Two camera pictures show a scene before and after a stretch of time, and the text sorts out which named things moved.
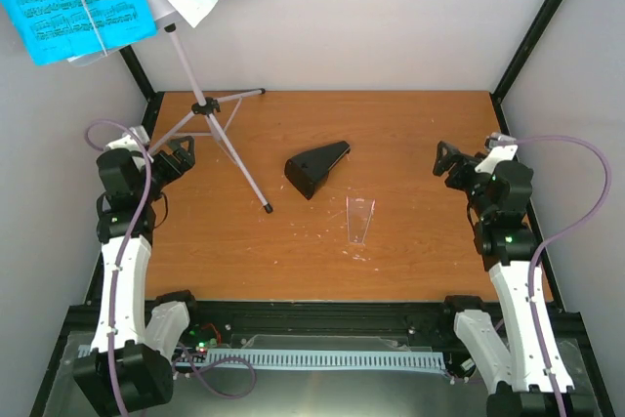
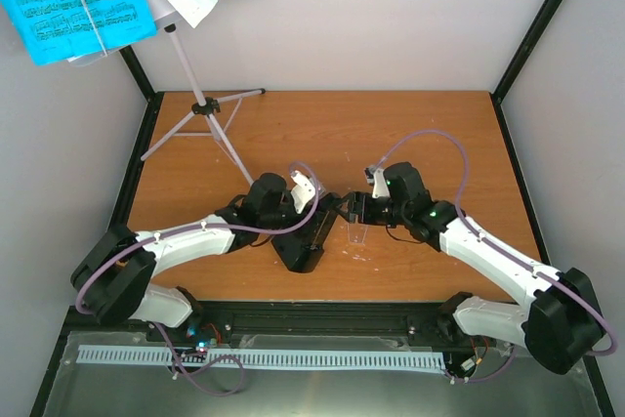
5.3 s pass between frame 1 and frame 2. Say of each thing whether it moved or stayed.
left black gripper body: moved
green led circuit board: stayed
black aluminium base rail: stayed
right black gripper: moved
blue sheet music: stayed
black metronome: moved
